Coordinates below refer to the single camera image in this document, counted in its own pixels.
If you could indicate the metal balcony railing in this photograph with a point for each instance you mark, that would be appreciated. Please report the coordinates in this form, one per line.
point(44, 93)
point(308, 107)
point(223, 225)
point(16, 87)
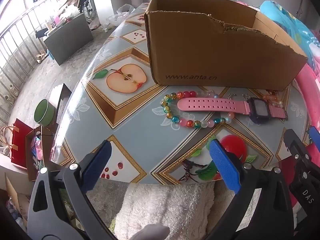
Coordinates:
point(15, 55)

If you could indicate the brown cardboard box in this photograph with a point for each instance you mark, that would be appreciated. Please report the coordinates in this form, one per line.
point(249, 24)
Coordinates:
point(200, 55)

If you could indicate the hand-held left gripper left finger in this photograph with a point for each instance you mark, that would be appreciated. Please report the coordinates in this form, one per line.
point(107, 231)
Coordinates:
point(98, 162)

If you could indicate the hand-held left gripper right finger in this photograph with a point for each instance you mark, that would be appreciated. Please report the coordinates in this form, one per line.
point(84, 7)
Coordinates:
point(223, 167)

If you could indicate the white fluffy cloth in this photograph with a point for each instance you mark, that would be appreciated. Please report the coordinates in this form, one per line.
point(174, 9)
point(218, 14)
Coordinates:
point(162, 205)

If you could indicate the red paper bag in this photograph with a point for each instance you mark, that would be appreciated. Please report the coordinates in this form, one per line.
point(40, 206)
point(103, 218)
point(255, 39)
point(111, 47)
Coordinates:
point(20, 142)

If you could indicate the wheelchair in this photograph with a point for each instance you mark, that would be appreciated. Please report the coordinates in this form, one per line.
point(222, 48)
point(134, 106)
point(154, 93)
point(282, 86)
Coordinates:
point(86, 7)

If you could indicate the wooden stool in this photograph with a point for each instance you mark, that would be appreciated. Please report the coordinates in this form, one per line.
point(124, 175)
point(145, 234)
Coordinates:
point(61, 97)

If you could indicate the green cup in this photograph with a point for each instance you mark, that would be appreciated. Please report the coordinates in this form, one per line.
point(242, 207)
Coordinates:
point(45, 115)

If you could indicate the white plastic bag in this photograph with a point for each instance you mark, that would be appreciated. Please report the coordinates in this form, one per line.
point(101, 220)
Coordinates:
point(120, 16)

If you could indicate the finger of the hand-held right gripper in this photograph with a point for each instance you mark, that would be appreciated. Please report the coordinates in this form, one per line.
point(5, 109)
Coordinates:
point(314, 136)
point(297, 152)

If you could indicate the dark purple smartwatch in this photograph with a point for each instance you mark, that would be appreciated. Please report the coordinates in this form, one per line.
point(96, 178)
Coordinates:
point(212, 104)

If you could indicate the pink floral blanket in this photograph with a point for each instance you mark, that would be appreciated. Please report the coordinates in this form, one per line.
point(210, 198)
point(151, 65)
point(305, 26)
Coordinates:
point(311, 90)

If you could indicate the grey cabinet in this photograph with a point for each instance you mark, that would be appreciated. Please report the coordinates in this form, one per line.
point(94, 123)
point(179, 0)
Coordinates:
point(67, 40)

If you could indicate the blue patterned quilt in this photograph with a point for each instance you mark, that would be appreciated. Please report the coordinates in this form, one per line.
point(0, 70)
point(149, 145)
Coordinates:
point(287, 25)

